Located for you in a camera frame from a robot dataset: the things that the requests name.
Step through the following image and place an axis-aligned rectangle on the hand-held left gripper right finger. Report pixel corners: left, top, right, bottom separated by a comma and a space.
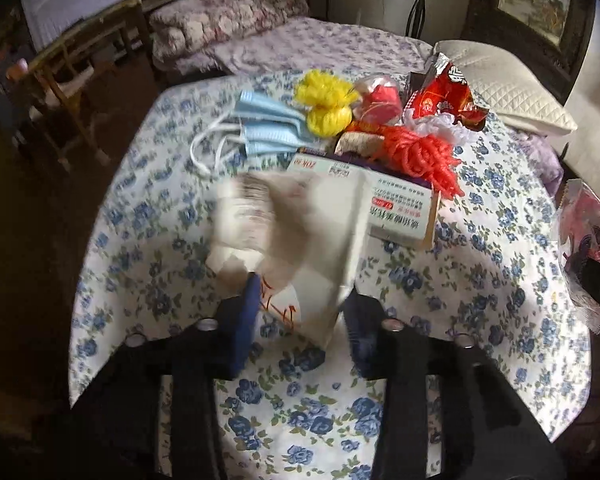
342, 287, 567, 480

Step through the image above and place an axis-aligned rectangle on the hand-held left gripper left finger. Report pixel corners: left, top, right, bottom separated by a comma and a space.
55, 272, 264, 480

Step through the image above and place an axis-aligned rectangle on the pink printed plastic bag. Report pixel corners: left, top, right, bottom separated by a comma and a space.
552, 179, 600, 337

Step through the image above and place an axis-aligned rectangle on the white paper box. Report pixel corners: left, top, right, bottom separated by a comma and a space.
207, 170, 371, 351

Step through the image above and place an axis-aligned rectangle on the blue face mask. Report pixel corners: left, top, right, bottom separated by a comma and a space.
190, 119, 307, 176
200, 91, 309, 133

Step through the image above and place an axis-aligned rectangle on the white medicine box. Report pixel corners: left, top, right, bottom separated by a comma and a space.
286, 147, 442, 252

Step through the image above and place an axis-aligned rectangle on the purple cloth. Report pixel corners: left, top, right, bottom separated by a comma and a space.
517, 130, 566, 197

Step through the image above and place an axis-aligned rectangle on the white quilted pillow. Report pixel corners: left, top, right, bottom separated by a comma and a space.
432, 40, 579, 137

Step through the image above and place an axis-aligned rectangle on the white crumpled plastic wrap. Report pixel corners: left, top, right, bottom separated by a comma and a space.
402, 110, 472, 145

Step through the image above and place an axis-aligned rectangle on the red plastic cup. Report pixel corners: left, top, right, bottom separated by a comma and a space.
355, 76, 404, 126

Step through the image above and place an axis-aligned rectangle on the red snack bag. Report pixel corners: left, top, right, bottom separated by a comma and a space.
405, 52, 490, 132

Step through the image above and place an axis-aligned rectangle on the dark framed painting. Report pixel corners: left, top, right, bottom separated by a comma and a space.
462, 0, 599, 102

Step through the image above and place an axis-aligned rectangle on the purple floral bed sheet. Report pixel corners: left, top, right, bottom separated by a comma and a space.
210, 16, 434, 92

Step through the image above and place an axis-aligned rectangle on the folded floral quilt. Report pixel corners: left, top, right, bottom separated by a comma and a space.
149, 0, 311, 74

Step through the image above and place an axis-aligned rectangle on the wooden chair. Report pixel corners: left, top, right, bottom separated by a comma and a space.
7, 0, 153, 171

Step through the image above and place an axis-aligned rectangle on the orange rope bundle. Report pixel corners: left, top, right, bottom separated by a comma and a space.
375, 125, 467, 202

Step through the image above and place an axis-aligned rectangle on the yellow rope bundle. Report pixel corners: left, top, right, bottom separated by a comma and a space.
294, 70, 354, 137

